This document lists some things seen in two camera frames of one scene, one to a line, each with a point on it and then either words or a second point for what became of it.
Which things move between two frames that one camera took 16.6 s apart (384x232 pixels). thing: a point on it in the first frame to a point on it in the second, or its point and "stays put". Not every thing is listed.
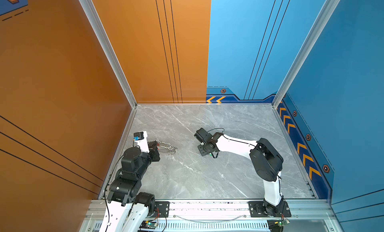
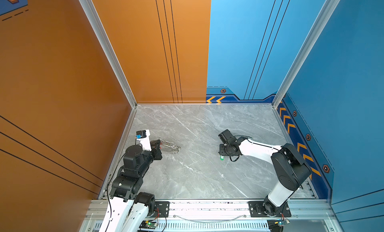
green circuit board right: x=277 y=225 stays put
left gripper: x=152 y=146 stays put
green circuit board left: x=148 y=224 stays put
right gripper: x=201 y=152 to x=221 y=151
